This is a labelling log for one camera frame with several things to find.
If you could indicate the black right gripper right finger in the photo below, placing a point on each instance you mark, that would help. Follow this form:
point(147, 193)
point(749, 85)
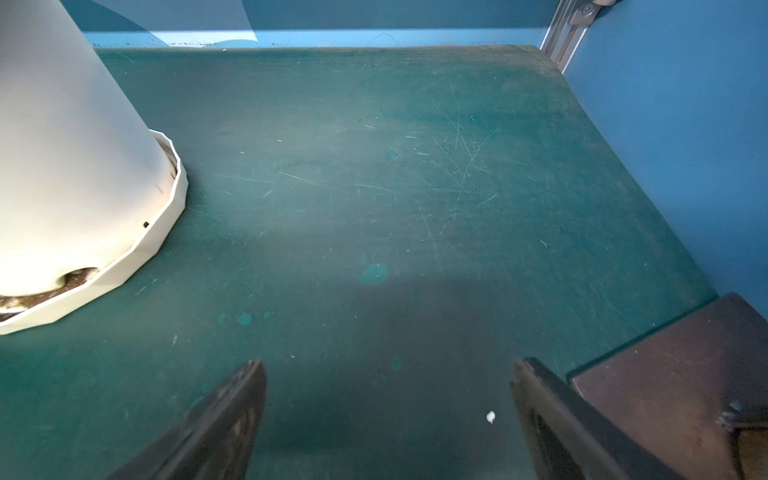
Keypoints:
point(567, 438)

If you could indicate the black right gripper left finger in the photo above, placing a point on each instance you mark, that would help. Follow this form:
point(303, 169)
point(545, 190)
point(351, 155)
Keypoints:
point(214, 440)

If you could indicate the white plant pot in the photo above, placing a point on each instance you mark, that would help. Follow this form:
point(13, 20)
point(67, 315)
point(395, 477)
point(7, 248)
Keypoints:
point(81, 174)

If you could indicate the brown tree base plate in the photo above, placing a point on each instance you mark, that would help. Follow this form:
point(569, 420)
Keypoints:
point(667, 391)

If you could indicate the aluminium frame rail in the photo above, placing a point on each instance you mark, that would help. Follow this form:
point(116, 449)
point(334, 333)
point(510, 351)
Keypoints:
point(570, 23)

